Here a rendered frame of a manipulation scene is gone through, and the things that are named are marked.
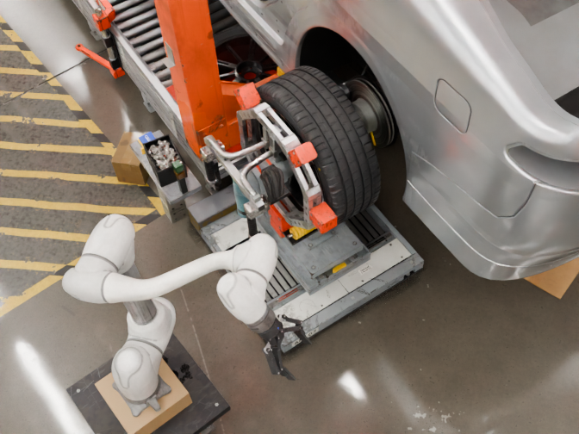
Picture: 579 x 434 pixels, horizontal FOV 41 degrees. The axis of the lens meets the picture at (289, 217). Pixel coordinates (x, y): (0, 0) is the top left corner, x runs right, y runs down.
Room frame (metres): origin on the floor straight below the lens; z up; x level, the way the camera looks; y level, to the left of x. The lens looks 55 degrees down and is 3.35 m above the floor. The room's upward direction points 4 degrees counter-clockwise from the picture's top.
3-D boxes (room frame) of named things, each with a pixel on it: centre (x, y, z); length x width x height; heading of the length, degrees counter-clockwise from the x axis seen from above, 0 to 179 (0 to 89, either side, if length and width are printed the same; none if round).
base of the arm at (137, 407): (1.22, 0.63, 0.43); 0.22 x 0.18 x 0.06; 36
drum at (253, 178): (1.94, 0.09, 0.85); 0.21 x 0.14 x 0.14; 120
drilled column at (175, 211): (2.38, 0.60, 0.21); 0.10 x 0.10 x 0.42; 30
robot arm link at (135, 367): (1.24, 0.64, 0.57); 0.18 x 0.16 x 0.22; 162
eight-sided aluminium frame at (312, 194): (1.97, 0.03, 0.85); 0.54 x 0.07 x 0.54; 30
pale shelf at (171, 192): (2.35, 0.59, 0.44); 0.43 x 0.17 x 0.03; 30
